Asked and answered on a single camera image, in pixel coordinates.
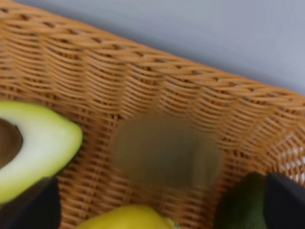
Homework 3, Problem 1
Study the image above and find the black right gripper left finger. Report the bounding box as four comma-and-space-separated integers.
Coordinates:
0, 177, 61, 229

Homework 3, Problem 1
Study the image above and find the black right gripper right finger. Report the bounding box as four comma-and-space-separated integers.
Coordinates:
264, 173, 305, 229

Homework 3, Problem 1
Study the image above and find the green lime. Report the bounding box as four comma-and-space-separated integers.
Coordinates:
213, 172, 267, 229

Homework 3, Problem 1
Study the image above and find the orange wicker basket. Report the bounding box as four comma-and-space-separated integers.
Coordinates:
0, 0, 305, 229

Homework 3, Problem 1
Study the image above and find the halved avocado with pit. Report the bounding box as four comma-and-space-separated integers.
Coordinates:
0, 100, 83, 204

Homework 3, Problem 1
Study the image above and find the yellow lemon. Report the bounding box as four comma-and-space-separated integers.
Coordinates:
76, 204, 181, 229

